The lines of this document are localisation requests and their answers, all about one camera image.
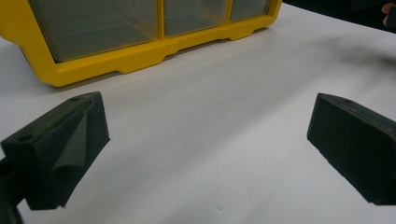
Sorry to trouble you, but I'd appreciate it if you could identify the group of clear drawers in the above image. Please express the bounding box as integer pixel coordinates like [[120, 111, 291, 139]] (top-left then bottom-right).
[[27, 0, 271, 63]]

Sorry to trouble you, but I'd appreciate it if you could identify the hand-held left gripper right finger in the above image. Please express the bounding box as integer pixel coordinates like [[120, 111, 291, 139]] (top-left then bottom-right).
[[306, 91, 396, 206]]

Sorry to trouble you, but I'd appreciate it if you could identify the yellow black organizer cabinet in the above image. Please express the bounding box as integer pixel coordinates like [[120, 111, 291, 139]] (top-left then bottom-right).
[[0, 0, 283, 89]]

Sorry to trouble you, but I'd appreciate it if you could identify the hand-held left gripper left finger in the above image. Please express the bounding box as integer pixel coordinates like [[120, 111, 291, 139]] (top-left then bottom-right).
[[0, 91, 111, 211]]

